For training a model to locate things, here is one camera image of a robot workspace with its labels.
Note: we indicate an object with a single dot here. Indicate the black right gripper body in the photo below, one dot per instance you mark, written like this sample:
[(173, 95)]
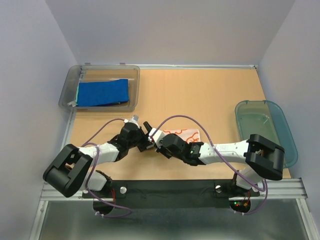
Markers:
[(167, 153)]

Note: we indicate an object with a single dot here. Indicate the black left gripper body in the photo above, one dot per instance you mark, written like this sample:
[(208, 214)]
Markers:
[(140, 140)]

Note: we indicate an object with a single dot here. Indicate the orange white patterned towel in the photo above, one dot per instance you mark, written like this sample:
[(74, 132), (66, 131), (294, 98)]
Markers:
[(187, 134)]

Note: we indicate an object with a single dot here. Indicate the blue towel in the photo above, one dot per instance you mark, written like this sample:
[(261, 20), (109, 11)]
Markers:
[(103, 93)]

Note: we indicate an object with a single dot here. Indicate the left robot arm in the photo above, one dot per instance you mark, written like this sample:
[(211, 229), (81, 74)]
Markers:
[(68, 172)]

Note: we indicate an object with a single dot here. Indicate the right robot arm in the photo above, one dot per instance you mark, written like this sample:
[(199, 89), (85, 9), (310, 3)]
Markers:
[(264, 158)]

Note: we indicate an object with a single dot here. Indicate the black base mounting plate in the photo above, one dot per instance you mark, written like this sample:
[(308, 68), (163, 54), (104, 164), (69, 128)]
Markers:
[(176, 194)]

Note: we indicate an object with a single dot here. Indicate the smoky clear plastic bin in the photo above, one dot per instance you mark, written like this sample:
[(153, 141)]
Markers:
[(100, 73)]

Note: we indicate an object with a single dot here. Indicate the teal plastic bin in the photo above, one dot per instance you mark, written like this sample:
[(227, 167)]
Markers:
[(267, 119)]

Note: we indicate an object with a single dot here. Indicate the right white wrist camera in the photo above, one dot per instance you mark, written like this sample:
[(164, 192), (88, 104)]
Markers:
[(155, 136)]

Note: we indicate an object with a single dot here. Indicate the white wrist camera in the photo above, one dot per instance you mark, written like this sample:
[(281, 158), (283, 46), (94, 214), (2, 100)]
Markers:
[(155, 136), (134, 119)]

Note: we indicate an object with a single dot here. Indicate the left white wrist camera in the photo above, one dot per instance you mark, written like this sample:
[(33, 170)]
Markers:
[(134, 119)]

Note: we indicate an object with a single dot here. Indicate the aluminium frame rail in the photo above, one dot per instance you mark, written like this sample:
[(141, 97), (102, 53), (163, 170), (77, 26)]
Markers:
[(177, 99)]

